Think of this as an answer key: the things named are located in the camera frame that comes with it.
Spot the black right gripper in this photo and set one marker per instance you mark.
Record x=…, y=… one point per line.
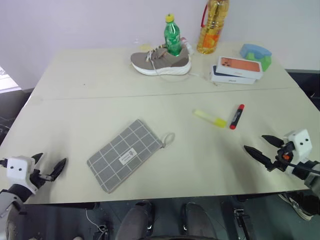
x=282, y=160

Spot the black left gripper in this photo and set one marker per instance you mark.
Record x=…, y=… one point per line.
x=37, y=178

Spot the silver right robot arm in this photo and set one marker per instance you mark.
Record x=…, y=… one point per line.
x=312, y=177

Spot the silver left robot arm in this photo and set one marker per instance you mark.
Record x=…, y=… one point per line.
x=10, y=197

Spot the grey checked pouch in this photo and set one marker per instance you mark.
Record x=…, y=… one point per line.
x=125, y=155

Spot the red and black marker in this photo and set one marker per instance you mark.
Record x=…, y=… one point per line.
x=236, y=117

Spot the yellow highlighter pen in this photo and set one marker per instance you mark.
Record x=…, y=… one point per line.
x=212, y=119

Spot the black and white sneaker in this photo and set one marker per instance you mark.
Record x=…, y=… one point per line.
x=300, y=205

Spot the dark blue phone box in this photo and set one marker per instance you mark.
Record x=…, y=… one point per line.
x=232, y=80

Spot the black metal stand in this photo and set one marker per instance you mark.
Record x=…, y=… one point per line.
x=242, y=222

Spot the orange phone box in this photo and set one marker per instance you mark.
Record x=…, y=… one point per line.
x=240, y=66

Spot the blue and green foam toy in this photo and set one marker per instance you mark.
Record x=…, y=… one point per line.
x=257, y=53

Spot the dark rounded shape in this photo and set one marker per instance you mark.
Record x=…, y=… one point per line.
x=137, y=220
x=197, y=220

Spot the small white bottle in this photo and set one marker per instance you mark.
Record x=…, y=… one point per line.
x=188, y=46

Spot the large cooking oil bottle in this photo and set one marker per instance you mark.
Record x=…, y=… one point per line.
x=212, y=27

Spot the taupe sneaker with white sole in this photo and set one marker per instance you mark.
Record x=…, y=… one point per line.
x=162, y=62

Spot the green plastic soda bottle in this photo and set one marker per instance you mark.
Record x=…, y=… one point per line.
x=172, y=37

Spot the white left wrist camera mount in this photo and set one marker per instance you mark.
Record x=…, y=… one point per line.
x=18, y=170

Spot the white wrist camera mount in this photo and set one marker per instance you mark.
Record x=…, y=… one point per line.
x=18, y=170
x=301, y=145

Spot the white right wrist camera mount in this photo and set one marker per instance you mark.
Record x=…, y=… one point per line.
x=301, y=145

